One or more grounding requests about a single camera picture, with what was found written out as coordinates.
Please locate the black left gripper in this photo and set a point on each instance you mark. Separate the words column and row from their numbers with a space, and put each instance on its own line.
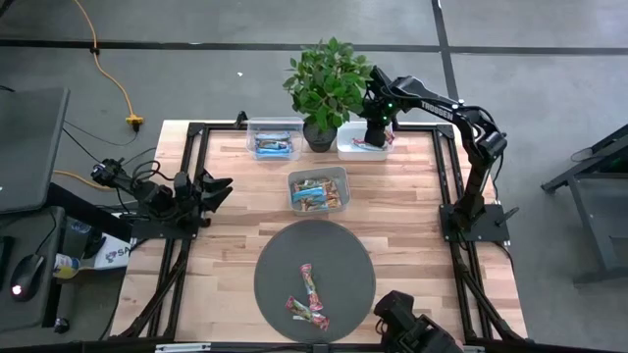
column 184, row 201

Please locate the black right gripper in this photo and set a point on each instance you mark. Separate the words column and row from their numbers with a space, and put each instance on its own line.
column 380, row 105

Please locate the purple red granola bar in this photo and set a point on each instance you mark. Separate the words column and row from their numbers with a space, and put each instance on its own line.
column 390, row 137

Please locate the orange green granola bar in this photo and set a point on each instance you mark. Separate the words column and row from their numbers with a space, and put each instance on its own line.
column 334, row 188
column 314, row 182
column 334, row 203
column 314, row 206

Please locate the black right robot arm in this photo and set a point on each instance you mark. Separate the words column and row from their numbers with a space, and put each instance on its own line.
column 473, row 186

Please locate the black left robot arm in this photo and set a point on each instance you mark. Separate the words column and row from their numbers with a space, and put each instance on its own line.
column 157, row 201

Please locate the white plastic bin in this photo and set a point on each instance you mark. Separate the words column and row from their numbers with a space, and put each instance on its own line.
column 346, row 147

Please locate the grey plastic bin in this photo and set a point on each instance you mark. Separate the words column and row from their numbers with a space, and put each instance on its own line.
column 319, row 171

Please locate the green potted plant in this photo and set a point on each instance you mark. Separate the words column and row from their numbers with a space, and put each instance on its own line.
column 326, row 88

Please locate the clear plastic bin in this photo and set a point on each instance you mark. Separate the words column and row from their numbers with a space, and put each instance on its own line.
column 275, row 122

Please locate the white printed bag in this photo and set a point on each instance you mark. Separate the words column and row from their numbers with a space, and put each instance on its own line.
column 115, row 255

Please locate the white yellow bottle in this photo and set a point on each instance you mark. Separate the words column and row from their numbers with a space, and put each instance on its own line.
column 64, row 265

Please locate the dark grey laptop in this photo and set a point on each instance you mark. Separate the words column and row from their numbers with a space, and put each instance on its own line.
column 29, row 147

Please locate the black bulky device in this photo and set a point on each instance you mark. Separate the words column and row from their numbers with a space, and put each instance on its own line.
column 412, row 328

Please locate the small black knob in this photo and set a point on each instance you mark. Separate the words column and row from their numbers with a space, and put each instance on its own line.
column 61, row 326

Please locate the black computer mouse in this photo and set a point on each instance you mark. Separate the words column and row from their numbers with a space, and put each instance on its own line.
column 27, row 274

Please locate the grey desk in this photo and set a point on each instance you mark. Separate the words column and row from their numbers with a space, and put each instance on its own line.
column 24, row 314

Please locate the black metal cart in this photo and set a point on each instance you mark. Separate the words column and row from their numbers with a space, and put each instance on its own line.
column 593, row 230

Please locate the silver metal bracket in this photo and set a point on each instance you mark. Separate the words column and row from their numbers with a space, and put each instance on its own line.
column 471, row 349
column 181, row 348

